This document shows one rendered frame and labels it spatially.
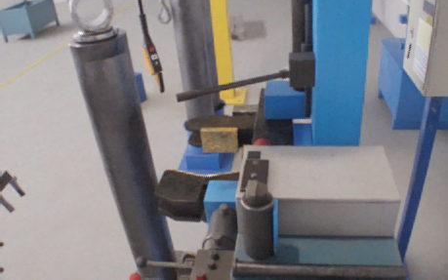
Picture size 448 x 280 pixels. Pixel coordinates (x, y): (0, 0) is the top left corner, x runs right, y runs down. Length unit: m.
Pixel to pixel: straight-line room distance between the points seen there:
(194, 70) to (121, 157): 1.32
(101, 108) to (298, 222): 0.83
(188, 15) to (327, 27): 1.55
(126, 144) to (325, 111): 0.76
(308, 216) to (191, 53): 1.89
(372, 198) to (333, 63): 0.46
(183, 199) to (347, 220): 0.55
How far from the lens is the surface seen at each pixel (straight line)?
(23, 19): 9.11
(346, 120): 1.31
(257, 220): 0.87
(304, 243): 1.01
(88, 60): 1.38
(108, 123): 1.47
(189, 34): 2.63
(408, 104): 3.55
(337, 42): 1.19
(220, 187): 1.24
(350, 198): 0.95
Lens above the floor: 1.80
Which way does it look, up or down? 30 degrees down
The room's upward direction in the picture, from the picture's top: 6 degrees counter-clockwise
